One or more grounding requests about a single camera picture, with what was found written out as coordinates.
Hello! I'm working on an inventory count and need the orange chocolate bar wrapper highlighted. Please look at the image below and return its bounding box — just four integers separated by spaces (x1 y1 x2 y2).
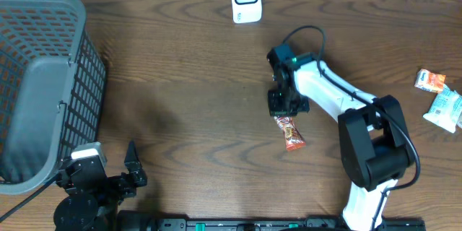
274 116 307 152

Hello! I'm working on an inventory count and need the small orange snack packet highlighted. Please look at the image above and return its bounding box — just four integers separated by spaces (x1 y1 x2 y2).
414 69 446 93

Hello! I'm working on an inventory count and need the mint green tissue pack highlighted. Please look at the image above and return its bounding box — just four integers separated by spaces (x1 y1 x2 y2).
423 84 461 134

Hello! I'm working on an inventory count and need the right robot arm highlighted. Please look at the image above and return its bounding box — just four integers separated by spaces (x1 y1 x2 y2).
266 44 419 230

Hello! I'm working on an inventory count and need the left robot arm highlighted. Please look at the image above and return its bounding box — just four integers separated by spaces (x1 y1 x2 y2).
53 141 147 231

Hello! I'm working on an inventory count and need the grey plastic basket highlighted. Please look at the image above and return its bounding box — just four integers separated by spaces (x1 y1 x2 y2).
1 0 106 195

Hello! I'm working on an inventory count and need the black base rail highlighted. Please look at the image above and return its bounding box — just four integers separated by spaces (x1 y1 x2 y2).
117 209 427 231

